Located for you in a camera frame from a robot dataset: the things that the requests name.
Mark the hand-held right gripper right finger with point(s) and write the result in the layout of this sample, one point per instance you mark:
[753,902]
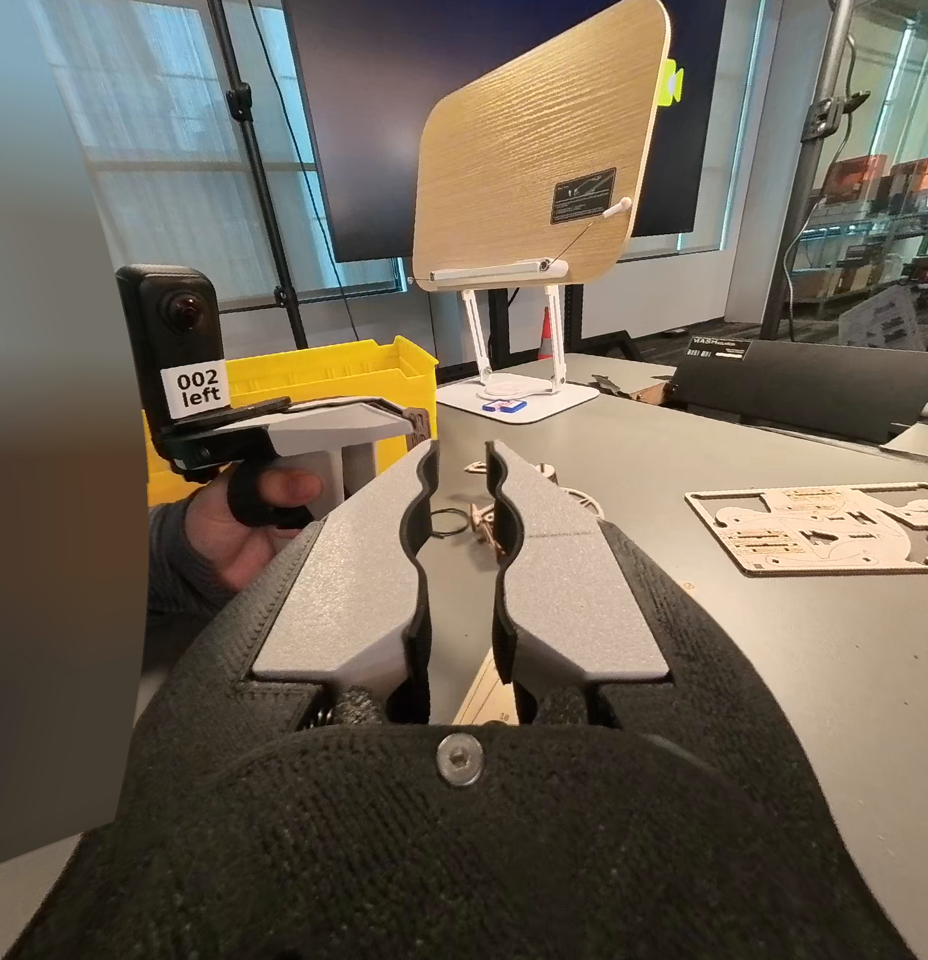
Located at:
[576,600]

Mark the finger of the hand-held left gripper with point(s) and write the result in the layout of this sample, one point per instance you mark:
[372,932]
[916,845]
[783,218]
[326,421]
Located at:
[336,431]

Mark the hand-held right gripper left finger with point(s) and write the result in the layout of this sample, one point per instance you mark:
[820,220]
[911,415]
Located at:
[336,600]

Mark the wooden parts sheet with holes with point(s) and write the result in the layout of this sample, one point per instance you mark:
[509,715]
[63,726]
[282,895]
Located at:
[483,697]

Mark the person's left forearm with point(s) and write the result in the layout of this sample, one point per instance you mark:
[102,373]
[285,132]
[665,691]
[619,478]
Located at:
[171,555]

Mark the wooden bicycle model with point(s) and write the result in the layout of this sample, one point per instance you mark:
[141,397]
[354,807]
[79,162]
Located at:
[483,525]

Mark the wooden parts sheet with engraving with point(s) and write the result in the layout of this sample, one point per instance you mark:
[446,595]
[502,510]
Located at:
[764,544]

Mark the person's left hand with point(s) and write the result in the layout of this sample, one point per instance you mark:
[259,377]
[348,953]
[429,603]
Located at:
[231,547]

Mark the yellow plastic bin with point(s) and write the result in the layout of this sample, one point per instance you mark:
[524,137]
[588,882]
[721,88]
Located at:
[321,375]

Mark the black rubber band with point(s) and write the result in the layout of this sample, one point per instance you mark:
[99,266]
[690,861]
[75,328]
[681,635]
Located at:
[432,523]

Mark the orange traffic cone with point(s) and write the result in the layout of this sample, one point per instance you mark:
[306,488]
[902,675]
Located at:
[546,341]

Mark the black tripod stand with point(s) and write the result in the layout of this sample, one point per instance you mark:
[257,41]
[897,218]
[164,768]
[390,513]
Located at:
[243,105]

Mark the large dark monitor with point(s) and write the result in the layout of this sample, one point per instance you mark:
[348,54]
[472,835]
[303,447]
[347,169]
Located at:
[359,112]

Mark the black case with label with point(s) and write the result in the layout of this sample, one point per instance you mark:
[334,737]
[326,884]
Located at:
[809,382]

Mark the wooden board book stand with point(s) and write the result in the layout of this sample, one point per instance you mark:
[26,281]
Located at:
[524,150]

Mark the grey printed board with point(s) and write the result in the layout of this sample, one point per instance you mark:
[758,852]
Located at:
[884,319]

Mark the metal storage shelf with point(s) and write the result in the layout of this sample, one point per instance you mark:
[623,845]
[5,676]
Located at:
[809,217]

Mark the grey metal stand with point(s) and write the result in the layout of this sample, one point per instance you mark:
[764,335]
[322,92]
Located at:
[824,112]

